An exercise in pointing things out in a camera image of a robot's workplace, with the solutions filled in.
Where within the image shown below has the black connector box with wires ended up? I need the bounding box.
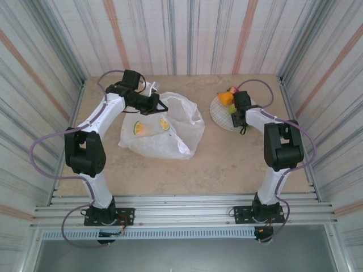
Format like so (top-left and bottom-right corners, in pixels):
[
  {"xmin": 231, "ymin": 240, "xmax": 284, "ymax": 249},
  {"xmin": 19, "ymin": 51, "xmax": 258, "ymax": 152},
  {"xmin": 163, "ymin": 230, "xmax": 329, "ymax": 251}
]
[
  {"xmin": 254, "ymin": 226, "xmax": 275, "ymax": 244},
  {"xmin": 97, "ymin": 231, "xmax": 117, "ymax": 245}
]

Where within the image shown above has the white lemon-print plastic bag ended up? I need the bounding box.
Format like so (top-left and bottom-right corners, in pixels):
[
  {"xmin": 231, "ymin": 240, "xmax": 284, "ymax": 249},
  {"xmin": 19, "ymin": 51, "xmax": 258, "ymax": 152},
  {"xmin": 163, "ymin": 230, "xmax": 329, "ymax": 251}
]
[{"xmin": 117, "ymin": 91, "xmax": 205, "ymax": 161}]

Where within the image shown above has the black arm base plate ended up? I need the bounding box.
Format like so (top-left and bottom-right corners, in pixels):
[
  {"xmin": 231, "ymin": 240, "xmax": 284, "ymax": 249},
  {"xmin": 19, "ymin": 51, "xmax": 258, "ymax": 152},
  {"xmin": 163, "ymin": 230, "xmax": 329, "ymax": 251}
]
[
  {"xmin": 84, "ymin": 207, "xmax": 136, "ymax": 227},
  {"xmin": 233, "ymin": 206, "xmax": 285, "ymax": 224}
]

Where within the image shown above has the white grid-pattern plate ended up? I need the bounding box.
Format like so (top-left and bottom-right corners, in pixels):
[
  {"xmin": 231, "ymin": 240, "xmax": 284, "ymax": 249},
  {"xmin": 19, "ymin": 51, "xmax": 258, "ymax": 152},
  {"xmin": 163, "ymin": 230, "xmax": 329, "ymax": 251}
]
[{"xmin": 209, "ymin": 93, "xmax": 259, "ymax": 133}]

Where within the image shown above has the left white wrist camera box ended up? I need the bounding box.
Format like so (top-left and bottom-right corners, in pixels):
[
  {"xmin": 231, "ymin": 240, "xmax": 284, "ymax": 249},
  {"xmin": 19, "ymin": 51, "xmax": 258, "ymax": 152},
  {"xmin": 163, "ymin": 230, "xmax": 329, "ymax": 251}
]
[{"xmin": 144, "ymin": 81, "xmax": 160, "ymax": 96}]

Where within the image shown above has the grey slotted cable duct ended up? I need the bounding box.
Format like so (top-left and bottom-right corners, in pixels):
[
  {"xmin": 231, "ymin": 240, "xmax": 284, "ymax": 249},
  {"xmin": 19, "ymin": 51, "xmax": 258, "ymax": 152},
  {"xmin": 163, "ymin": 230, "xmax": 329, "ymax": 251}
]
[{"xmin": 41, "ymin": 228, "xmax": 256, "ymax": 240}]

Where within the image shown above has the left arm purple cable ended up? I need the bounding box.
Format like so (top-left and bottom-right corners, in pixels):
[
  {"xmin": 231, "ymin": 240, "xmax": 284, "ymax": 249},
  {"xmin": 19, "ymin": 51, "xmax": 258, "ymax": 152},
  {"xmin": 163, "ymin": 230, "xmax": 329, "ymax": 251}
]
[{"xmin": 29, "ymin": 69, "xmax": 125, "ymax": 249}]

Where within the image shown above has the aluminium rail frame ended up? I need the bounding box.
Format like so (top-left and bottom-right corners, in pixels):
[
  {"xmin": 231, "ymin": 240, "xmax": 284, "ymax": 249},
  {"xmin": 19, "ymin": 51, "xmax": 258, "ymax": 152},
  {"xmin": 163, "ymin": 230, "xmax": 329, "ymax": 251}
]
[{"xmin": 29, "ymin": 193, "xmax": 340, "ymax": 229}]

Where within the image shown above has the yellow-orange pear-shaped fruit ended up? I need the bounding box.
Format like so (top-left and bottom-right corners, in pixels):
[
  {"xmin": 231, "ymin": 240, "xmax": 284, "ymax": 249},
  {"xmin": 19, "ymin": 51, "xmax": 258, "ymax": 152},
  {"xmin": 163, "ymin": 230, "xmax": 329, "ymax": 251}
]
[{"xmin": 217, "ymin": 92, "xmax": 234, "ymax": 106}]

